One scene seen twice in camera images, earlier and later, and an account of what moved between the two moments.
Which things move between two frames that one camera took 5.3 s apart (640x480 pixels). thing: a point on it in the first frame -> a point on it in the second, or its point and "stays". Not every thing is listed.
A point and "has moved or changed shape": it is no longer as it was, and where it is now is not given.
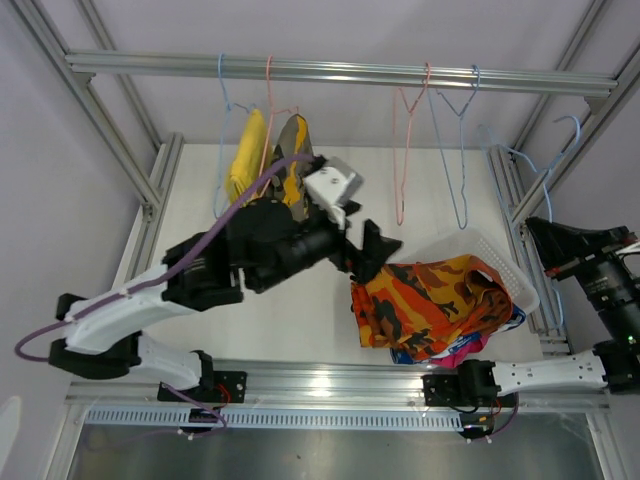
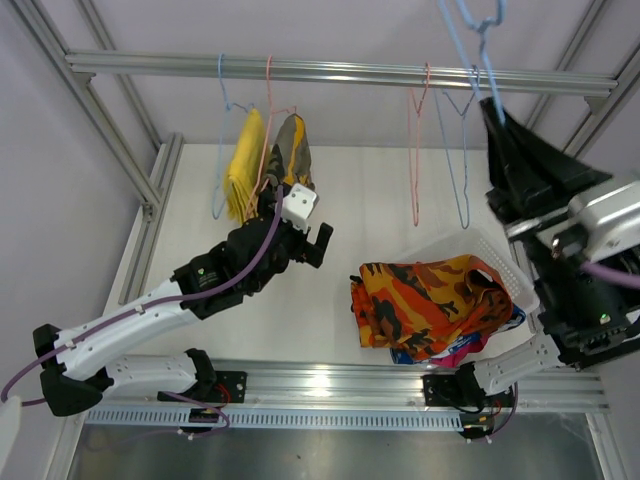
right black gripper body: [603, 278] -> [519, 224]
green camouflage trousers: [290, 182] stays
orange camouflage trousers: [420, 308] stays
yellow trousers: [250, 157] stays
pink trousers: [461, 354] stays
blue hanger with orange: [483, 131] has moved or changed shape
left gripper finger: [350, 207] -> [268, 201]
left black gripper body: [317, 244] -> [291, 244]
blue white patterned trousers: [405, 358] stays
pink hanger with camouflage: [272, 114] stays
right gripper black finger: [558, 244] -> [517, 186]
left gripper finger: [370, 259] -> [315, 252]
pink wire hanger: [407, 146] -> [414, 128]
